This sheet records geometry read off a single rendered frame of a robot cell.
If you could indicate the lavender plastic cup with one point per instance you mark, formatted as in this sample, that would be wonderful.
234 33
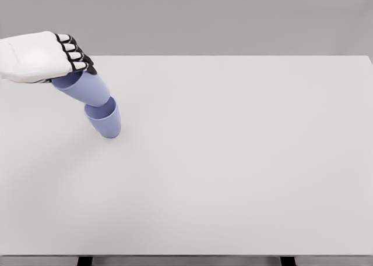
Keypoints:
106 122
87 88

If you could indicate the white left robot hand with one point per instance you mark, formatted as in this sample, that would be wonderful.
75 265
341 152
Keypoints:
35 58

